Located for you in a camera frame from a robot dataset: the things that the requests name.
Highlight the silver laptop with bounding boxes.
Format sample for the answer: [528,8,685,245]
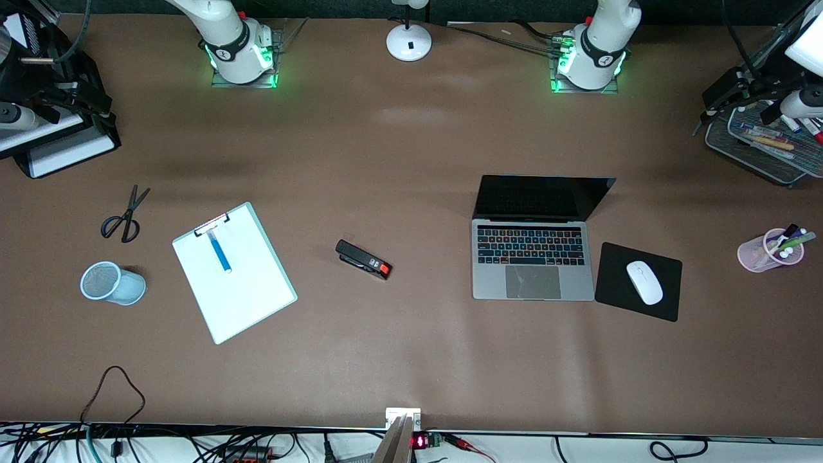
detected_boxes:
[471,174,617,302]

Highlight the white paper sheet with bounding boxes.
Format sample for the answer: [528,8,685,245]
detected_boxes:
[175,209,294,341]

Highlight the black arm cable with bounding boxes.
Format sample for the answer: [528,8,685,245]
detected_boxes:
[720,0,763,87]
[53,0,92,64]

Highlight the black mesh desk organizer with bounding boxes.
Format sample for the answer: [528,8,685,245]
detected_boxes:
[693,13,823,188]

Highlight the yellow pen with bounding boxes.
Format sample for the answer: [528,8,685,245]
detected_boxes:
[746,132,796,150]

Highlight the black scissors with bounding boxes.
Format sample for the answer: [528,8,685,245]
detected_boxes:
[100,185,152,244]

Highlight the white paper stack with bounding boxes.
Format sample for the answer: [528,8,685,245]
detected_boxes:
[0,113,84,155]
[29,132,116,176]

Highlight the red wire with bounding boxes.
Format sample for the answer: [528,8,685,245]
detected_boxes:
[444,433,497,463]

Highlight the white mounting bracket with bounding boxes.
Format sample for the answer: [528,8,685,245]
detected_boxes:
[385,407,422,431]

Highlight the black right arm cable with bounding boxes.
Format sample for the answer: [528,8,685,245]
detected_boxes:
[53,0,92,64]

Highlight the bright green marker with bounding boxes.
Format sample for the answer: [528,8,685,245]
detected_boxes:
[775,231,818,255]

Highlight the blue marker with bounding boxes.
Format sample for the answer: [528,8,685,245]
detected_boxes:
[206,230,233,275]

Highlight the red power strip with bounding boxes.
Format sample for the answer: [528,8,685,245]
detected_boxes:
[219,446,274,463]

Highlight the black mouse pad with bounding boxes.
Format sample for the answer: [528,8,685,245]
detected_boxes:
[594,242,683,323]

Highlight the black coiled cable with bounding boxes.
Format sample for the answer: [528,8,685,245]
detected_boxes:
[648,436,709,462]

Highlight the brown looped cable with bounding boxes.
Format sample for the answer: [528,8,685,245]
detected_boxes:
[80,365,147,426]

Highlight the grey metal bar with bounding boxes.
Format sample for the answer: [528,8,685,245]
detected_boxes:
[371,415,415,463]

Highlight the white round stand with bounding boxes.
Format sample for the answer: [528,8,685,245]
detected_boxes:
[386,0,433,63]

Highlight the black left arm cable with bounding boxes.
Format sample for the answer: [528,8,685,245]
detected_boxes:
[720,0,763,87]

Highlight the green-lit arm base plate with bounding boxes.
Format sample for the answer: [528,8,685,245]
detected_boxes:
[210,26,287,89]
[548,35,621,96]

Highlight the black table cable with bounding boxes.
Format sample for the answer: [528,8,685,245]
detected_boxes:
[447,21,570,57]

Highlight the light blue mesh cup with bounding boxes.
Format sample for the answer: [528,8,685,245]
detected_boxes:
[79,260,148,307]

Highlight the white computer mouse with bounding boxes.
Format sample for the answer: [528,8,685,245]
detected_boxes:
[626,260,664,306]

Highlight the light teal clipboard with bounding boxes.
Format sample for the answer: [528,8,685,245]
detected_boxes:
[172,201,298,346]

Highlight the pink mesh pen cup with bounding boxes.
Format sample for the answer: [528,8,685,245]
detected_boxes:
[737,228,806,274]

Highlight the black stapler red tip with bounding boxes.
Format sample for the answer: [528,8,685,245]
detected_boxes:
[335,239,392,281]

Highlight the black-capped white marker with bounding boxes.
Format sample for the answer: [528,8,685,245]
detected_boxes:
[769,223,800,253]

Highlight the black stacked letter tray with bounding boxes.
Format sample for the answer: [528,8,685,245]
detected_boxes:
[0,12,122,179]

